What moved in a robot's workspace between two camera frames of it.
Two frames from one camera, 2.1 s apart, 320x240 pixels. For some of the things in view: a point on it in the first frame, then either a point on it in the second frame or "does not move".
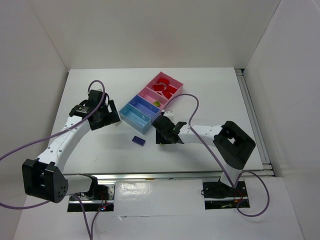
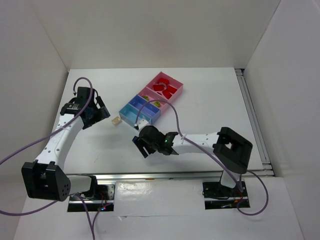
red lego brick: [167, 94] does not move
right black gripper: [164, 136] to [142, 145]
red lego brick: [171, 89] does not move
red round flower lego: [163, 80] does not move
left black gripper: [107, 117] to [99, 113]
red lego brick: [158, 87] does not move
